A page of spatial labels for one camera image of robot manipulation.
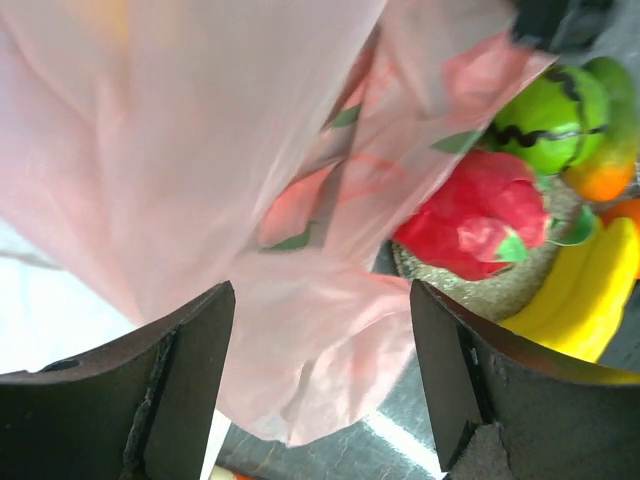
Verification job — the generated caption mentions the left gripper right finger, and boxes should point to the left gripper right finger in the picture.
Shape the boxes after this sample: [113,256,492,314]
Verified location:
[410,281,639,479]

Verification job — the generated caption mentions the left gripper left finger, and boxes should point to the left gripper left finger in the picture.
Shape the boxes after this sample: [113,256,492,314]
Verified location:
[1,282,235,479]

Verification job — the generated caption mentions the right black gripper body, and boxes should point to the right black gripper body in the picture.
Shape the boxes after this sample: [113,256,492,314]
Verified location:
[510,0,619,54]

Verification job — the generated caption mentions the fake green fruit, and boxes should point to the fake green fruit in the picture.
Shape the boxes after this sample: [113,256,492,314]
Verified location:
[488,65,610,175]

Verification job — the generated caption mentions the yellow fake banana bunch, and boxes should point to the yellow fake banana bunch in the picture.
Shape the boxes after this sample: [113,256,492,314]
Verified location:
[501,217,639,363]

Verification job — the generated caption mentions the speckled glass plate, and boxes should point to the speckled glass plate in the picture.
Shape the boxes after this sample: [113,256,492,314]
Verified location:
[390,178,586,321]

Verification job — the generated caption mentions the fake mango fruit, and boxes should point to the fake mango fruit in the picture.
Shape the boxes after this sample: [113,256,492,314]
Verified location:
[561,56,639,202]

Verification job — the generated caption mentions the fake orange fruit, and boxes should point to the fake orange fruit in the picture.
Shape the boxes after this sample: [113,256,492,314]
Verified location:
[600,198,640,229]

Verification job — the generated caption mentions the fake red fruit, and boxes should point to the fake red fruit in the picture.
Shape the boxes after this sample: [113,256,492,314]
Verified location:
[392,148,599,282]

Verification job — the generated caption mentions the pink plastic bag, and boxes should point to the pink plastic bag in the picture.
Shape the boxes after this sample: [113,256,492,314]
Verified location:
[1,1,554,447]

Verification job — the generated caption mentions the floral patterned cloth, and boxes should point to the floral patterned cloth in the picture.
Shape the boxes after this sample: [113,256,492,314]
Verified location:
[209,465,254,480]

